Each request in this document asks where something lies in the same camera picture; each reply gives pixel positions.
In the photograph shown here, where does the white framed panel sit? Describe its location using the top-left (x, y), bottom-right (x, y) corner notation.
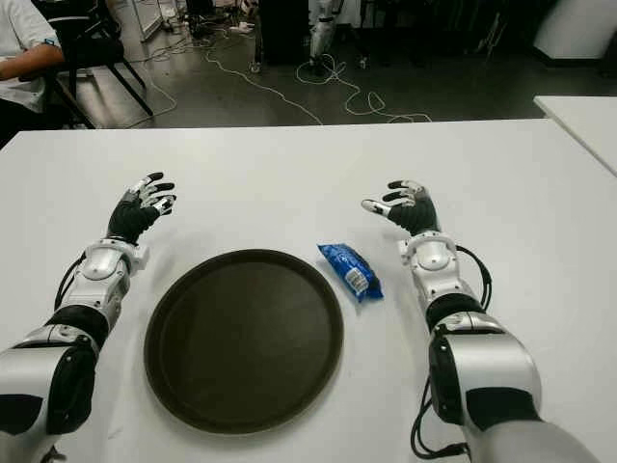
top-left (132, 0), bottom-right (165, 42)

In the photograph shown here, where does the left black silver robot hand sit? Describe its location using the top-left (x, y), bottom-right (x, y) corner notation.
top-left (106, 171), bottom-right (177, 243)

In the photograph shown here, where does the seated person in white shirt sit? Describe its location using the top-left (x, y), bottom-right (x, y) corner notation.
top-left (0, 0), bottom-right (67, 146)

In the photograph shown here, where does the white floor cable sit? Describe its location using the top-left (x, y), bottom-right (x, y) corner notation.
top-left (206, 47), bottom-right (433, 125)

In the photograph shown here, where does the silver humanoid robot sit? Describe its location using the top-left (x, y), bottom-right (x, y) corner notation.
top-left (308, 0), bottom-right (338, 73)

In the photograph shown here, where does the black cabinet on casters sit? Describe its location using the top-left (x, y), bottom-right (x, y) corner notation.
top-left (250, 0), bottom-right (314, 73)

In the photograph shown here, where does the blue Oreo cookie packet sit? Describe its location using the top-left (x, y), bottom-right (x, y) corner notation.
top-left (316, 242), bottom-right (386, 304)

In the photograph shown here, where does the round dark brown tray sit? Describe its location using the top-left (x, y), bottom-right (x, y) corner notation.
top-left (143, 248), bottom-right (345, 434)

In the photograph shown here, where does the white side table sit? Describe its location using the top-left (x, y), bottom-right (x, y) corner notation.
top-left (533, 95), bottom-right (617, 177)

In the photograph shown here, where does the black right elbow cable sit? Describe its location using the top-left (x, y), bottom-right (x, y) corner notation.
top-left (409, 375), bottom-right (471, 457)

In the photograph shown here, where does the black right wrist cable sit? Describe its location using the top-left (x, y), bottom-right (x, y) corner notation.
top-left (455, 244), bottom-right (494, 310)

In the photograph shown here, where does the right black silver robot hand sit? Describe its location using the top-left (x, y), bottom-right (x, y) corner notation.
top-left (361, 178), bottom-right (443, 237)

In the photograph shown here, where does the white curved structure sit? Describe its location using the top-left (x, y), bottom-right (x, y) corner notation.
top-left (532, 0), bottom-right (617, 62)

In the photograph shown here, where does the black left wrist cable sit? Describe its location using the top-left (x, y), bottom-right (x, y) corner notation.
top-left (53, 255), bottom-right (88, 310)

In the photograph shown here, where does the black chair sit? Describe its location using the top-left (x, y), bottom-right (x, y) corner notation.
top-left (47, 0), bottom-right (154, 130)

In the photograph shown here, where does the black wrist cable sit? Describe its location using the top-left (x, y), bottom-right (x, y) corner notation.
top-left (455, 244), bottom-right (494, 310)
top-left (53, 255), bottom-right (88, 310)

